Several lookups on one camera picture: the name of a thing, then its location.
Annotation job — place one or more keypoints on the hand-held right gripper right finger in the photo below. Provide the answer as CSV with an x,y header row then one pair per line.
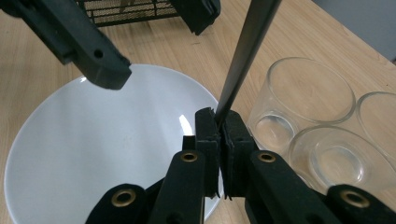
x,y
236,155

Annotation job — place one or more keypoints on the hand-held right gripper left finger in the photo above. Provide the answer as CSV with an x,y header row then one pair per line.
x,y
210,155

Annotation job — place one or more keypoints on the white round plate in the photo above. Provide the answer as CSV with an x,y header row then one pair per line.
x,y
93,149

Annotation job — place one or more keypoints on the clear drinking glass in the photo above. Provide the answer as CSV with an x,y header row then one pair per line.
x,y
306,93
379,124
339,158

